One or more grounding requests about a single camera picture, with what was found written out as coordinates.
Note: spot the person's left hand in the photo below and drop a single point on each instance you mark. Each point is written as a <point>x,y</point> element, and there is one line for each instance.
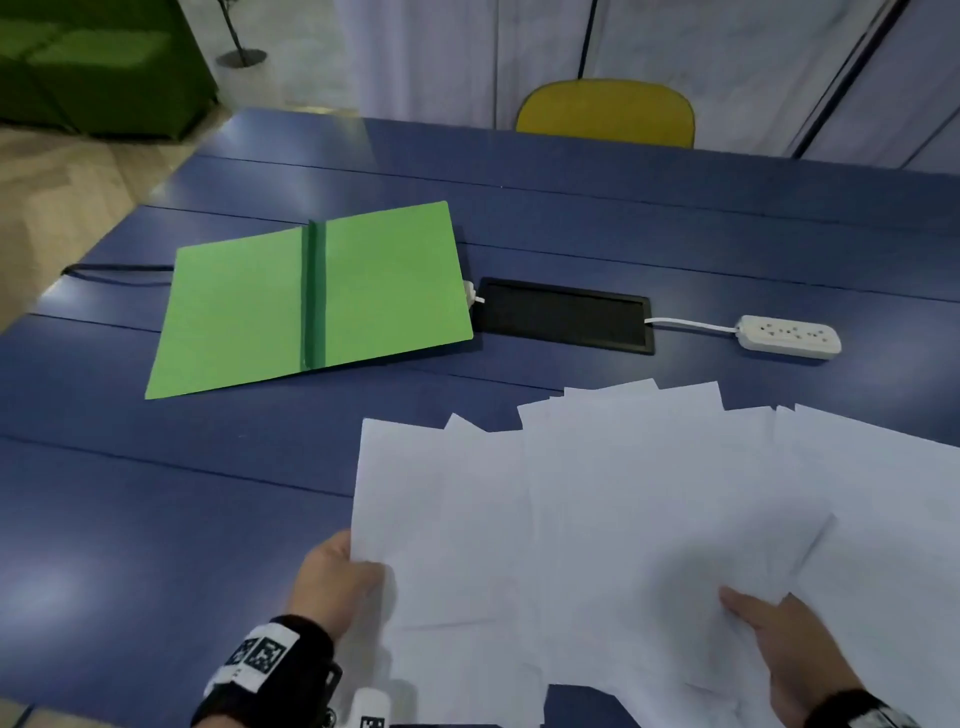
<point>337,585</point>

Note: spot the person's right hand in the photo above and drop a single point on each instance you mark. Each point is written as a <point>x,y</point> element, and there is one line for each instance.
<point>802,660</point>

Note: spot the pile of white papers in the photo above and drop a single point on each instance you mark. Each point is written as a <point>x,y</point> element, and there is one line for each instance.
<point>637,487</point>

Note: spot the green folder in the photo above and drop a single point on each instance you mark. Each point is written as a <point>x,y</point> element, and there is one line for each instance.
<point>225,315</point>

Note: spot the white power strip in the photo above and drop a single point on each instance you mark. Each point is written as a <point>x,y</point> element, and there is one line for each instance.
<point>787,336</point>

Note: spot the white curtain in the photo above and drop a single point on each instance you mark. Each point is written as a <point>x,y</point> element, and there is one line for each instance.
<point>420,60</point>

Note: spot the yellow chair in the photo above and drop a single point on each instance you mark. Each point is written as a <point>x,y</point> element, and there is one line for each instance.
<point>607,112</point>

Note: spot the green sofa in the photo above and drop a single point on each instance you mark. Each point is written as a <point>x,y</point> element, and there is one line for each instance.
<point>97,75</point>

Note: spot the green potted plant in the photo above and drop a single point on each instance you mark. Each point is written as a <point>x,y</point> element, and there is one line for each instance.
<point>232,30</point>

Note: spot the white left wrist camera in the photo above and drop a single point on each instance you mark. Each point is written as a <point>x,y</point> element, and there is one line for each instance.
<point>369,712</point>

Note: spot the thick black partition post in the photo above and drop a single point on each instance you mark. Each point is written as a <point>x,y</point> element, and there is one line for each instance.
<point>851,79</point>

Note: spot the thin black partition post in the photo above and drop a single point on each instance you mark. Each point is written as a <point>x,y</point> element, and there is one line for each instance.
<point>587,37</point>

